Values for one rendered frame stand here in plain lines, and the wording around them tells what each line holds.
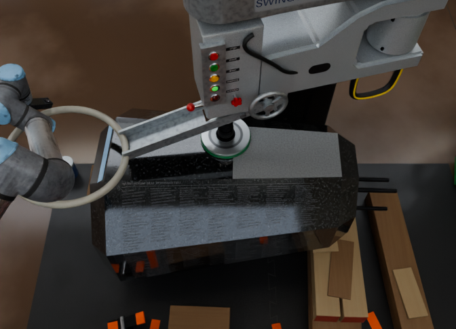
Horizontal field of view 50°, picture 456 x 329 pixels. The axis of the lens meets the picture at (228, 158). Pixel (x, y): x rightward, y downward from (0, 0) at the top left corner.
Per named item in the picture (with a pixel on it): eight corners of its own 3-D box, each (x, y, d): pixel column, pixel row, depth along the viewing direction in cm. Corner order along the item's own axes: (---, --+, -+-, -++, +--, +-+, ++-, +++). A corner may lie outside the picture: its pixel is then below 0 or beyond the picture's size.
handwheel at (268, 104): (278, 97, 189) (282, 70, 176) (287, 117, 184) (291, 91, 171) (241, 104, 187) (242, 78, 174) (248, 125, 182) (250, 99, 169)
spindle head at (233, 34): (279, 65, 201) (291, -28, 164) (297, 106, 190) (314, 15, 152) (194, 82, 196) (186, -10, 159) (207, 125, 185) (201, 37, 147)
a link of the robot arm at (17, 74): (-10, 78, 172) (1, 57, 178) (0, 101, 183) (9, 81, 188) (17, 82, 173) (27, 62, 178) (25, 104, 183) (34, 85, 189)
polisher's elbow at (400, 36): (355, 34, 190) (366, -7, 173) (389, 15, 196) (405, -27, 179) (390, 64, 181) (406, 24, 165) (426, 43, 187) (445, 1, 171)
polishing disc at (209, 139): (220, 164, 206) (220, 163, 205) (191, 131, 215) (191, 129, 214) (259, 140, 213) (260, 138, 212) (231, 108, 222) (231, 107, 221)
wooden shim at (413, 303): (391, 271, 255) (392, 269, 253) (410, 268, 255) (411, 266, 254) (408, 319, 241) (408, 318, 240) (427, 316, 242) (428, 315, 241)
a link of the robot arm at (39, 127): (89, 188, 131) (57, 115, 188) (48, 167, 124) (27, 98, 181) (66, 222, 132) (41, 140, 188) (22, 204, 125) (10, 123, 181)
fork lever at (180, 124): (275, 73, 203) (273, 66, 199) (290, 108, 193) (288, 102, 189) (121, 130, 207) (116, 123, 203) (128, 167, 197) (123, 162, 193)
